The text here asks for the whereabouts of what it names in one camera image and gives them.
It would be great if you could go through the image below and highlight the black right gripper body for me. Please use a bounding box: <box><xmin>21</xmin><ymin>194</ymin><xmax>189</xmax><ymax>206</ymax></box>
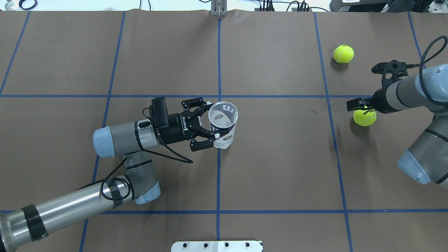
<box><xmin>365</xmin><ymin>89</ymin><xmax>391</xmax><ymax>114</ymax></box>

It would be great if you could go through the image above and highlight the yellow tennis ball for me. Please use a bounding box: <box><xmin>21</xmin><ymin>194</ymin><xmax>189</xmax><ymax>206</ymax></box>
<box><xmin>352</xmin><ymin>110</ymin><xmax>377</xmax><ymax>127</ymax></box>
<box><xmin>333</xmin><ymin>44</ymin><xmax>354</xmax><ymax>64</ymax></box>

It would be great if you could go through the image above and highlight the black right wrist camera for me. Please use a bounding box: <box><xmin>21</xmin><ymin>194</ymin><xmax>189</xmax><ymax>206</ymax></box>
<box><xmin>371</xmin><ymin>59</ymin><xmax>409</xmax><ymax>83</ymax></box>

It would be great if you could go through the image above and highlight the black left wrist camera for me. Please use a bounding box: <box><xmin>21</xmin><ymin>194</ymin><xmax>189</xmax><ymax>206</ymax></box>
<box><xmin>150</xmin><ymin>97</ymin><xmax>169</xmax><ymax>130</ymax></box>

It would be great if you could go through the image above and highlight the aluminium frame post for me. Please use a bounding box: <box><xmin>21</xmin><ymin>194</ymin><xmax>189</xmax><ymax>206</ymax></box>
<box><xmin>210</xmin><ymin>0</ymin><xmax>228</xmax><ymax>17</ymax></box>

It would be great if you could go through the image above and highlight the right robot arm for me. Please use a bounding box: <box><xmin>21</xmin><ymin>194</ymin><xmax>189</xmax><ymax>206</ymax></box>
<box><xmin>346</xmin><ymin>60</ymin><xmax>448</xmax><ymax>188</ymax></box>

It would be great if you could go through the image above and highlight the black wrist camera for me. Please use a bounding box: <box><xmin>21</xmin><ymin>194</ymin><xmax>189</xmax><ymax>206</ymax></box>
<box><xmin>150</xmin><ymin>97</ymin><xmax>169</xmax><ymax>130</ymax></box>
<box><xmin>371</xmin><ymin>59</ymin><xmax>409</xmax><ymax>83</ymax></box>

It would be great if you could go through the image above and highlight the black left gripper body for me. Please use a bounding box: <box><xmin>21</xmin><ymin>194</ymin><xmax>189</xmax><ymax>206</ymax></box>
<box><xmin>162</xmin><ymin>112</ymin><xmax>200</xmax><ymax>144</ymax></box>

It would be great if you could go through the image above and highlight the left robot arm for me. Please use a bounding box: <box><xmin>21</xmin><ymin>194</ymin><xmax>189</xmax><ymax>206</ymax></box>
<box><xmin>1</xmin><ymin>97</ymin><xmax>223</xmax><ymax>252</ymax></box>

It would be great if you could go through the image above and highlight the clear tennis ball can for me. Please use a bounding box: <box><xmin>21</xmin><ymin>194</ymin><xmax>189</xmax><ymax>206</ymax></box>
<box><xmin>208</xmin><ymin>101</ymin><xmax>239</xmax><ymax>149</ymax></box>

